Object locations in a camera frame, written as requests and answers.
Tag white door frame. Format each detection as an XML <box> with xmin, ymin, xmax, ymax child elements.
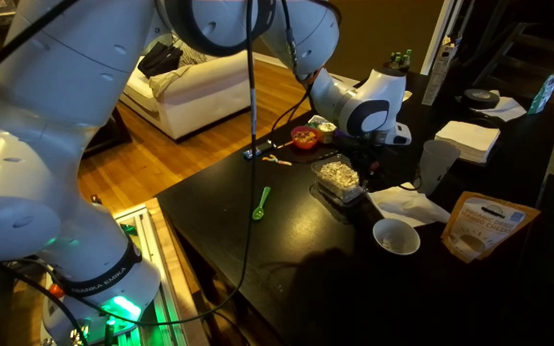
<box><xmin>419</xmin><ymin>0</ymin><xmax>465</xmax><ymax>107</ymax></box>

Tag red bowl with food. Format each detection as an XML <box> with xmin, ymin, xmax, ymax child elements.
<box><xmin>288</xmin><ymin>122</ymin><xmax>323</xmax><ymax>153</ymax></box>

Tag dark wooden staircase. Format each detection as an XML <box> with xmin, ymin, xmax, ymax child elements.
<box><xmin>475</xmin><ymin>16</ymin><xmax>554</xmax><ymax>91</ymax></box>

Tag clear plastic cup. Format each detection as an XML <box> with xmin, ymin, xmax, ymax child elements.
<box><xmin>415</xmin><ymin>137</ymin><xmax>461</xmax><ymax>195</ymax></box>

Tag orange and white pouch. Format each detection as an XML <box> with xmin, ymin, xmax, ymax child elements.
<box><xmin>440</xmin><ymin>189</ymin><xmax>542</xmax><ymax>264</ymax></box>

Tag white sofa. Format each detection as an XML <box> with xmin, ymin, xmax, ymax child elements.
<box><xmin>119</xmin><ymin>45</ymin><xmax>292</xmax><ymax>141</ymax></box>

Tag green plastic spoon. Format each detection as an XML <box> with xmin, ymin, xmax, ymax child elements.
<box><xmin>250</xmin><ymin>184</ymin><xmax>273</xmax><ymax>222</ymax></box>

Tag white paper sheet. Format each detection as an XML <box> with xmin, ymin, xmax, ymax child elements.
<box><xmin>471</xmin><ymin>93</ymin><xmax>529</xmax><ymax>122</ymax></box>

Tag clear lunchbox with seeds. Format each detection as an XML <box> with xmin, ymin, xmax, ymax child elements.
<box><xmin>309</xmin><ymin>155</ymin><xmax>363</xmax><ymax>199</ymax></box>

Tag small potted plant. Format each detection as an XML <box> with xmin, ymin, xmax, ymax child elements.
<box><xmin>386</xmin><ymin>47</ymin><xmax>415</xmax><ymax>72</ymax></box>

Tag black sofa cushion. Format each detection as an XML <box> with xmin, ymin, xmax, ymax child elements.
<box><xmin>136</xmin><ymin>39</ymin><xmax>186</xmax><ymax>80</ymax></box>

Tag white paper napkin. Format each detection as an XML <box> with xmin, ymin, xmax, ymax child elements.
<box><xmin>367</xmin><ymin>182</ymin><xmax>452</xmax><ymax>228</ymax></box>

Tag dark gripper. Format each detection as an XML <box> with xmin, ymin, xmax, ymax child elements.
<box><xmin>346</xmin><ymin>124</ymin><xmax>413</xmax><ymax>170</ymax></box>

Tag black round object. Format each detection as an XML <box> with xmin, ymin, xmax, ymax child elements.
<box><xmin>459</xmin><ymin>86</ymin><xmax>502</xmax><ymax>111</ymax></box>

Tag blue snack wrapper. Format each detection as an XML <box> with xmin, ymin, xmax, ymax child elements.
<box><xmin>242</xmin><ymin>143</ymin><xmax>273</xmax><ymax>161</ymax></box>

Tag thin wooden stick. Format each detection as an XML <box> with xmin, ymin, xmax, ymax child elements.
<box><xmin>267</xmin><ymin>137</ymin><xmax>296</xmax><ymax>151</ymax></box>

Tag black cable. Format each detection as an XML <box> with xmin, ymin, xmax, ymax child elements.
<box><xmin>82</xmin><ymin>0</ymin><xmax>317</xmax><ymax>328</ymax></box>

